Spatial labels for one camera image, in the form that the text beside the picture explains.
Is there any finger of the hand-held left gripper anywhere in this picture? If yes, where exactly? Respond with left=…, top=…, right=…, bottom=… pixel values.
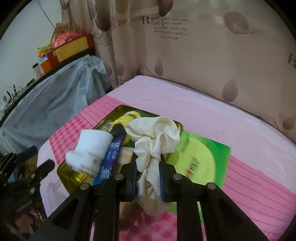
left=30, top=159, right=56, bottom=184
left=16, top=146, right=38, bottom=163

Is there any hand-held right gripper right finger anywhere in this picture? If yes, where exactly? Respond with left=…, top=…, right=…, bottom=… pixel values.
left=158, top=155, right=269, bottom=241

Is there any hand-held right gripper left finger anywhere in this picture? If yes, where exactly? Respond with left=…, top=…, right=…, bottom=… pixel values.
left=30, top=152, right=139, bottom=241

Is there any gold tin box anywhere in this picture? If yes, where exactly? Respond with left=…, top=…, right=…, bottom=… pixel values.
left=57, top=105, right=183, bottom=195

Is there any black and blue packet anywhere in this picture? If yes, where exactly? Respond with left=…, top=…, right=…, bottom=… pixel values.
left=94, top=125, right=126, bottom=186

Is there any cream satin scrunchie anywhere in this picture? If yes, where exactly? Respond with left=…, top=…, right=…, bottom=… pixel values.
left=125, top=115, right=181, bottom=216

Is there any white towel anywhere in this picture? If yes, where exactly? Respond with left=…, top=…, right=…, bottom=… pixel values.
left=65, top=129, right=114, bottom=176

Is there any yellow and black puff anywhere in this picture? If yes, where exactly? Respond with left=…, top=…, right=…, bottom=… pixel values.
left=111, top=111, right=141, bottom=132

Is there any person's left hand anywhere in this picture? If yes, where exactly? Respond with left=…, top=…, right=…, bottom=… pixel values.
left=14, top=213, right=36, bottom=236

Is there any green tissue box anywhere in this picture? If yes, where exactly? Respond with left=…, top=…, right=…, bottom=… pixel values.
left=165, top=131, right=232, bottom=214

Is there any grey plastic cover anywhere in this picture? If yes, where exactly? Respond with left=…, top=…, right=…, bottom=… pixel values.
left=0, top=54, right=114, bottom=153

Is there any pink checked bedsheet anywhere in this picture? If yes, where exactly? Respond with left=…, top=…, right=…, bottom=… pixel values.
left=37, top=75, right=296, bottom=241

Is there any small orange cardboard box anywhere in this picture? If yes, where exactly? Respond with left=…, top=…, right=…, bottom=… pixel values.
left=40, top=52, right=58, bottom=73

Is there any large orange cardboard box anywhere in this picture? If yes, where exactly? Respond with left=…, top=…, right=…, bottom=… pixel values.
left=54, top=33, right=96, bottom=62

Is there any red plastic bag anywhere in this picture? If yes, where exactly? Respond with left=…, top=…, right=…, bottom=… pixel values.
left=53, top=31, right=80, bottom=48

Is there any beige printed curtain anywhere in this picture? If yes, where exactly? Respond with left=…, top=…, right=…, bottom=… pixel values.
left=61, top=0, right=296, bottom=139

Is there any wire rack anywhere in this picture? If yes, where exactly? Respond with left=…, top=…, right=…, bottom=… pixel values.
left=0, top=85, right=19, bottom=112

